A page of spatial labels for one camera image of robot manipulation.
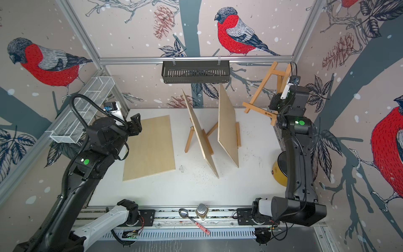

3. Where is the small metal cup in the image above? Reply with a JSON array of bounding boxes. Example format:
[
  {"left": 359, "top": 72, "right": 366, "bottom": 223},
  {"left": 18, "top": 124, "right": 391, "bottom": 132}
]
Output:
[{"left": 196, "top": 203, "right": 209, "bottom": 221}]

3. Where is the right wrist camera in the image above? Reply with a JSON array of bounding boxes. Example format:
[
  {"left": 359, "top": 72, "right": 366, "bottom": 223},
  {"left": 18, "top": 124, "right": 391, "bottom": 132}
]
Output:
[{"left": 280, "top": 75, "right": 300, "bottom": 100}]

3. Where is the yellow pot black lid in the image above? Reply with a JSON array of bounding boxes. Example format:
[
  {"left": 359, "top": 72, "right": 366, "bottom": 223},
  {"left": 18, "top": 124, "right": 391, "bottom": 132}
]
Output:
[{"left": 271, "top": 151, "right": 288, "bottom": 187}]

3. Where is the wooden easel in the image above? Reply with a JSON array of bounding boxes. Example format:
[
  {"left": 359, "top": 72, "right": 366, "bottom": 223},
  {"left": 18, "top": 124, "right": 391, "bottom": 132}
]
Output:
[
  {"left": 242, "top": 62, "right": 292, "bottom": 127},
  {"left": 236, "top": 122, "right": 241, "bottom": 148},
  {"left": 184, "top": 117, "right": 219, "bottom": 155}
]

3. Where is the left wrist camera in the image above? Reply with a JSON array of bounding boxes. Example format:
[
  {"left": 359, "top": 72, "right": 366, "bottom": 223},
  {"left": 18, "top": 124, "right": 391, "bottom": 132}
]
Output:
[{"left": 103, "top": 101, "right": 121, "bottom": 115}]

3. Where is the metal spoon red handle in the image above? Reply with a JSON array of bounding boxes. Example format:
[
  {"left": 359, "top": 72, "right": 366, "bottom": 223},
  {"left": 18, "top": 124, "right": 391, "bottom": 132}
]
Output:
[{"left": 178, "top": 208, "right": 211, "bottom": 236}]

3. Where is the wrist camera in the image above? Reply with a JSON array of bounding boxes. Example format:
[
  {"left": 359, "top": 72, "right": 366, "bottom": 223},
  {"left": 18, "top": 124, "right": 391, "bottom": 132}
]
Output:
[
  {"left": 280, "top": 75, "right": 300, "bottom": 100},
  {"left": 103, "top": 101, "right": 121, "bottom": 115}
]

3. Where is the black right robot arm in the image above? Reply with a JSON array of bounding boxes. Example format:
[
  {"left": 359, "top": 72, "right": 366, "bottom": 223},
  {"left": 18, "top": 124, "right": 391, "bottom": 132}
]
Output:
[{"left": 252, "top": 85, "right": 327, "bottom": 226}]

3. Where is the plywood board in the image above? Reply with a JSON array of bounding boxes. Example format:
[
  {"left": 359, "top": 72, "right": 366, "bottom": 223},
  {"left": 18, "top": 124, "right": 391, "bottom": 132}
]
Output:
[
  {"left": 218, "top": 84, "right": 239, "bottom": 168},
  {"left": 123, "top": 115, "right": 176, "bottom": 181},
  {"left": 182, "top": 90, "right": 219, "bottom": 178}
]

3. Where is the black hanging basket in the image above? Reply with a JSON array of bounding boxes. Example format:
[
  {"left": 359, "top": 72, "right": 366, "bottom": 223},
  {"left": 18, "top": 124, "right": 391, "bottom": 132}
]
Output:
[{"left": 162, "top": 60, "right": 230, "bottom": 84}]

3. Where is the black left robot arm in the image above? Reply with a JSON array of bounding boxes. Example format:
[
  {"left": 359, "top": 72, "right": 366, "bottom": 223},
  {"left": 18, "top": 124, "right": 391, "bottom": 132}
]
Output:
[{"left": 14, "top": 94, "right": 142, "bottom": 252}]

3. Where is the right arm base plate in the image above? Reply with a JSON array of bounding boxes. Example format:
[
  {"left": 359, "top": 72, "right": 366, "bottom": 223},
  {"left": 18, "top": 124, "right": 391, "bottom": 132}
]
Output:
[{"left": 236, "top": 208, "right": 273, "bottom": 226}]

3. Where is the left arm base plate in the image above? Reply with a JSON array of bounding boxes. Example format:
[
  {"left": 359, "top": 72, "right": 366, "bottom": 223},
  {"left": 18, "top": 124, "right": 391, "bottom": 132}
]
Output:
[{"left": 120, "top": 210, "right": 155, "bottom": 227}]

